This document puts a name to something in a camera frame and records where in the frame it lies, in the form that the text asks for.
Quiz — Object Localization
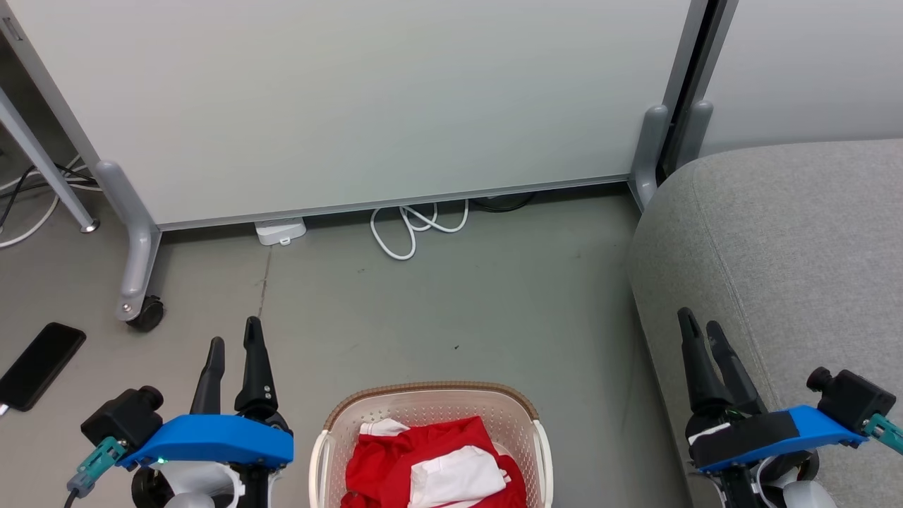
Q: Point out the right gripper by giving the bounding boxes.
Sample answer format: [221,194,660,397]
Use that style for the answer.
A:
[677,307,823,508]

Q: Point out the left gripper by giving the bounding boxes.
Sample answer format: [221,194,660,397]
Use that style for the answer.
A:
[131,316,292,508]

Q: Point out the red and white garment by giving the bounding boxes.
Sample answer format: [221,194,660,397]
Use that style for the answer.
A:
[341,416,528,508]

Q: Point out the grey fabric sofa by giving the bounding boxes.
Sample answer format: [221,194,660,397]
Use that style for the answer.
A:
[626,139,903,508]

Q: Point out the black caster wheel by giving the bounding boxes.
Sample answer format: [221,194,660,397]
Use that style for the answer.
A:
[126,295,166,333]

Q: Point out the white power strip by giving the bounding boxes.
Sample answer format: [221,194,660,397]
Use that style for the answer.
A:
[254,217,308,247]

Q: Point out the cream perforated laundry basket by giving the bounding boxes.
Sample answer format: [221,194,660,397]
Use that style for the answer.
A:
[308,382,554,508]

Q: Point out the black smartphone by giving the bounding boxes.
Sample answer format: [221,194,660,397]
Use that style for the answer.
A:
[0,322,87,413]

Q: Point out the grey metal table leg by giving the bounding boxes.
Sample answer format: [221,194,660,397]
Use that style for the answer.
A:
[0,88,100,234]

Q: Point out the teal left camera connector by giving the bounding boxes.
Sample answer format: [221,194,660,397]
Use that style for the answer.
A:
[67,436,128,495]

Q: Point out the teal camera connector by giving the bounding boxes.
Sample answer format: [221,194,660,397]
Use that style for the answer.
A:
[864,413,903,456]
[67,436,128,495]

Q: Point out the teal right camera connector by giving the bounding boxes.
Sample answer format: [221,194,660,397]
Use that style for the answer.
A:
[864,413,903,456]

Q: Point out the white looped cable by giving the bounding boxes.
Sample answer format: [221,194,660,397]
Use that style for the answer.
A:
[370,200,471,262]

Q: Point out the white floor cable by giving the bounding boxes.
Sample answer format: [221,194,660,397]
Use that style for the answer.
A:
[0,166,104,250]

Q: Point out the black cable bundle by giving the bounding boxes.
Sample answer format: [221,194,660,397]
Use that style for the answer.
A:
[0,162,101,234]

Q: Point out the black floor cable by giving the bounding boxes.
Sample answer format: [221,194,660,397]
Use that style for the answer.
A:
[469,192,537,213]

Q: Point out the white partition with grey frame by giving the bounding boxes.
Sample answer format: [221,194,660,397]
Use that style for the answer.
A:
[0,0,710,322]
[663,0,903,179]

